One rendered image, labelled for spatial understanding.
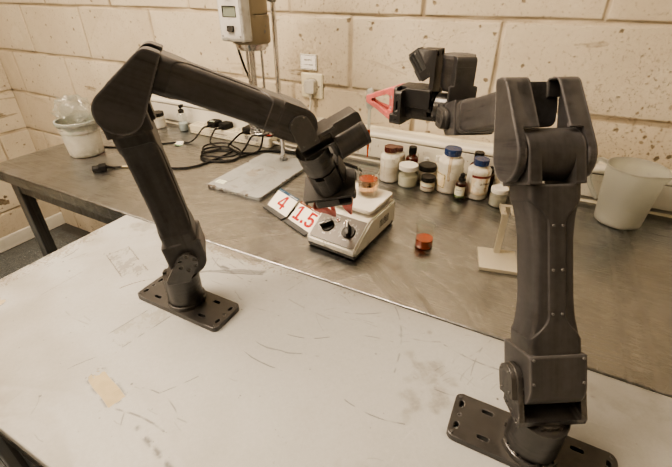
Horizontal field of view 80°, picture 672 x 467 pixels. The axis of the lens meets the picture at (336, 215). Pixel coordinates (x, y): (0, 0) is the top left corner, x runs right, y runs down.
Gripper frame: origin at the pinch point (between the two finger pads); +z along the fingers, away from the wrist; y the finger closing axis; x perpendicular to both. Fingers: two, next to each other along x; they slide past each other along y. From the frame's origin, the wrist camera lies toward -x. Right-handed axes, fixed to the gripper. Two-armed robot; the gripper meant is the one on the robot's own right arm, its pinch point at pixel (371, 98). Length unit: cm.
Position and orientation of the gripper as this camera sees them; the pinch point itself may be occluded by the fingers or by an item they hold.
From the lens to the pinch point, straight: 88.6
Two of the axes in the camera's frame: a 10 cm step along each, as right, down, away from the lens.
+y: -5.4, 4.0, -7.4
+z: -8.4, -2.6, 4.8
